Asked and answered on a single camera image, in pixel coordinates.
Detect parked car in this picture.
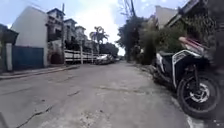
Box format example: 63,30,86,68
94,53,116,65

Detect dark trees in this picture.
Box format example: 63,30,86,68
99,42,120,58

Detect palm tree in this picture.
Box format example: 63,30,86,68
89,25,110,54

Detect dark tree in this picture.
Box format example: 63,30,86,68
116,15,148,63

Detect grey concrete road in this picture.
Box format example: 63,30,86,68
0,61,224,128

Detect white fence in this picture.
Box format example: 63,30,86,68
63,49,99,64

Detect row of houses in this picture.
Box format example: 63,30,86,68
64,18,98,53

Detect green bushes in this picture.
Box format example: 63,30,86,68
138,24,188,66

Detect utility pole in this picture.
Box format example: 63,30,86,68
129,0,137,18

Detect grey multi-storey building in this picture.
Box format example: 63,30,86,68
45,7,68,65

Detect pale building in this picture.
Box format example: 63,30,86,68
153,4,179,31

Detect black and white motorcycle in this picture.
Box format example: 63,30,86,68
152,35,223,120

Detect raised concrete kerb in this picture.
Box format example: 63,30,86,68
0,64,81,80

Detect blue gate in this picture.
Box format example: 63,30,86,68
12,45,45,72

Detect white building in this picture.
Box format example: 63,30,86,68
9,5,50,69

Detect building with overhanging roof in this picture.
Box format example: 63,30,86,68
164,0,224,48

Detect dark building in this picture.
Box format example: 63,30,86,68
0,23,19,74

